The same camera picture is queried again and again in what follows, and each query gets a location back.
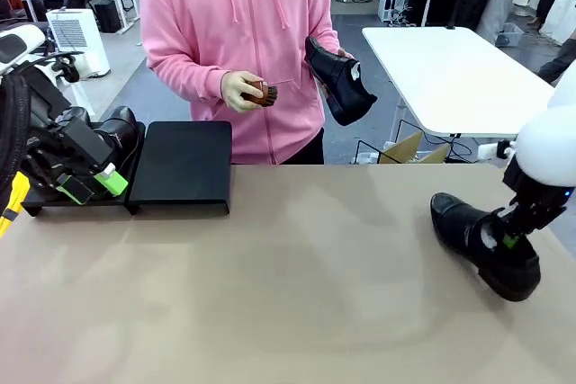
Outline person's left forearm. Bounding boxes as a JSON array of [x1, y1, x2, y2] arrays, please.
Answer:
[[314, 14, 342, 55]]

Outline narrow black shoe stand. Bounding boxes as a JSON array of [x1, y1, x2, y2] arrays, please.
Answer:
[[21, 121, 148, 219]]

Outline person's right forearm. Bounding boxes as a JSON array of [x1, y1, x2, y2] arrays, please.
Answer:
[[146, 37, 233, 109]]

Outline white computer case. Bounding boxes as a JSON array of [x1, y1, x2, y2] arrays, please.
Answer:
[[377, 0, 408, 24]]

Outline brown wooden shoe brush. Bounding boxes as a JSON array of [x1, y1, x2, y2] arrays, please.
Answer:
[[244, 80, 279, 110]]

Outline white hanging plastic sheet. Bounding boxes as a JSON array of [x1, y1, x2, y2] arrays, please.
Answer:
[[67, 80, 95, 116]]

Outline person's right hand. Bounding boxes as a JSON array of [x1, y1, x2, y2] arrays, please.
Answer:
[[220, 70, 266, 112]]

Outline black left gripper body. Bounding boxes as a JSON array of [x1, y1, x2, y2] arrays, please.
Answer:
[[24, 107, 116, 194]]

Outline black computer tower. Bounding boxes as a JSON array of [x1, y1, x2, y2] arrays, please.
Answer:
[[94, 0, 122, 34]]

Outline person in dark trousers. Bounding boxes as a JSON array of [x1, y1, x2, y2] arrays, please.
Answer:
[[537, 37, 576, 85]]

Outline person in pink hoodie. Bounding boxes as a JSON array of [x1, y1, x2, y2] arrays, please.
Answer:
[[139, 0, 342, 165]]

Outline large white table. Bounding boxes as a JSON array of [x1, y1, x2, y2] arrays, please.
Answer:
[[362, 26, 557, 142]]

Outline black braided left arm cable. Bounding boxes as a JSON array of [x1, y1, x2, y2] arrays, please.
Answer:
[[0, 72, 32, 205]]

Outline grey blue bin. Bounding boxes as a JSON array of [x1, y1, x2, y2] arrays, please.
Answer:
[[494, 22, 526, 48]]

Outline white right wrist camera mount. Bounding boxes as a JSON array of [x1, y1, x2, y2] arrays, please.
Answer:
[[478, 139, 518, 161]]

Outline white air purifier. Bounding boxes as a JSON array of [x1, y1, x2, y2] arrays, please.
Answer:
[[46, 8, 112, 78]]

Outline wide black shoe stand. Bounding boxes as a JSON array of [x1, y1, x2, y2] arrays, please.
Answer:
[[127, 121, 233, 217]]

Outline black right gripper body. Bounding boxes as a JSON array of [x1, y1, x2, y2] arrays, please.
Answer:
[[502, 161, 569, 223]]

